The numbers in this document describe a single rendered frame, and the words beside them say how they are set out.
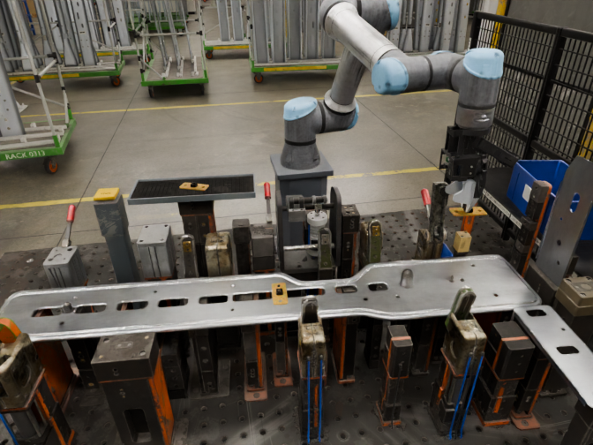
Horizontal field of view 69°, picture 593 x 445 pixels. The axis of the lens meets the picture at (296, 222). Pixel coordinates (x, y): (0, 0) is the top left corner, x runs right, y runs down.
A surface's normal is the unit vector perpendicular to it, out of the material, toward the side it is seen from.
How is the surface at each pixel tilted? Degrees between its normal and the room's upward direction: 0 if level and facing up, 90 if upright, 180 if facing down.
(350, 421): 0
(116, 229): 90
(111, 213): 90
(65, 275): 90
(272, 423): 0
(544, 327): 0
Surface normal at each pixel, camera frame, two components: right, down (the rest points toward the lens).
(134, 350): -0.01, -0.86
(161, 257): 0.11, 0.50
